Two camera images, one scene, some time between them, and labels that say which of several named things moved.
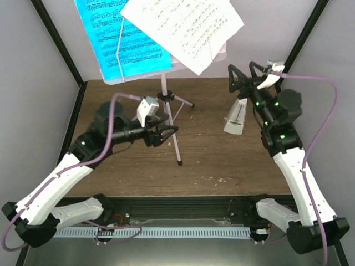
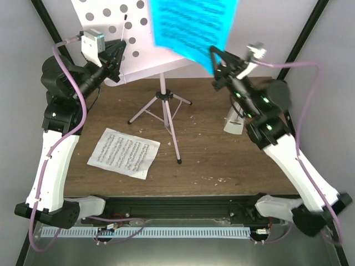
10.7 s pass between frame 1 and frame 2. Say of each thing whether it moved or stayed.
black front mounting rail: stayed
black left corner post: stayed
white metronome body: stayed
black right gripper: moved
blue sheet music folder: moved
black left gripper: moved
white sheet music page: moved
